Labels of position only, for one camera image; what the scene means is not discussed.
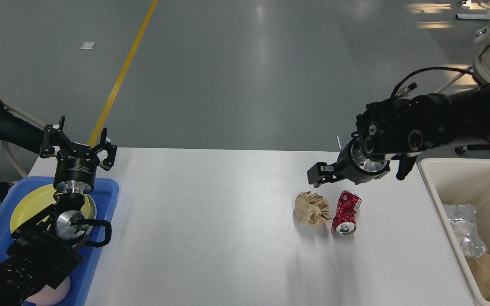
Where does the crushed red can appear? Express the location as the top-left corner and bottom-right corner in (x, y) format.
(332, 190), (362, 236)

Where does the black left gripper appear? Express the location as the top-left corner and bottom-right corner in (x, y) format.
(40, 116), (117, 194)

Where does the white plastic bin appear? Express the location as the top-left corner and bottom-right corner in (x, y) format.
(419, 158), (490, 306)

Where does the silver foil bag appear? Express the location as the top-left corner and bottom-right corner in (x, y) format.
(443, 204), (488, 259)

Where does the left floor outlet plate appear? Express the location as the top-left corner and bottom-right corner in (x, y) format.
(336, 136), (356, 151)

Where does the brown paper ball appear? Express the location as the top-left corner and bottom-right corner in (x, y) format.
(294, 190), (333, 226)

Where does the pink mug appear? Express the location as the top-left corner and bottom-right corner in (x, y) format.
(26, 276), (71, 306)

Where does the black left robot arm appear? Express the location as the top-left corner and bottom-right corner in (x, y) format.
(0, 116), (117, 306)

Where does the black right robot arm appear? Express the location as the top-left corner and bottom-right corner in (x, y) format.
(307, 82), (490, 188)

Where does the yellow plastic plate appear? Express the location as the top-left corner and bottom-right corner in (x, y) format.
(10, 183), (92, 233)

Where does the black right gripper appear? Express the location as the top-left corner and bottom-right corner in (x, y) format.
(307, 139), (390, 187)

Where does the white desk base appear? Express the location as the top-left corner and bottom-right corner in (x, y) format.
(455, 0), (490, 20)

